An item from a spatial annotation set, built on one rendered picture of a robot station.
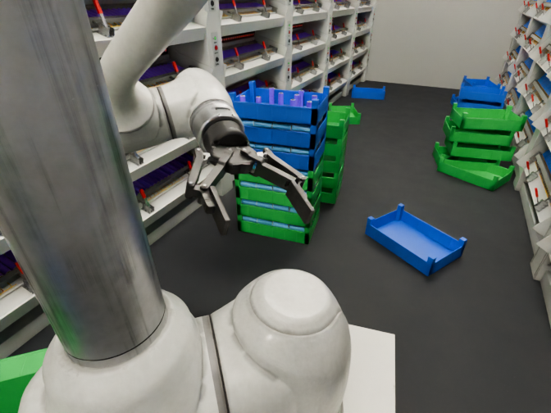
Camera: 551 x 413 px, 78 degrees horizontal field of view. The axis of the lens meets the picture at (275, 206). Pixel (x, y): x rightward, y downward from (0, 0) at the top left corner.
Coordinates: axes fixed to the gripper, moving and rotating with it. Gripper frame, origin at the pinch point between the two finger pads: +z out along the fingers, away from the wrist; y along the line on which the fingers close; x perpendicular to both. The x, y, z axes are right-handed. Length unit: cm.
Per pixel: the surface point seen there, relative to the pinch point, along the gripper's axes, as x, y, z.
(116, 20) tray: 5, -10, -89
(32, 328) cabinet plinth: 73, -39, -34
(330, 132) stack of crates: 29, 69, -68
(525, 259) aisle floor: 36, 117, 5
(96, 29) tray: 5, -16, -81
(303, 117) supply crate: 13, 40, -52
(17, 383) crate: 50, -38, -9
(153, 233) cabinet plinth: 73, 0, -64
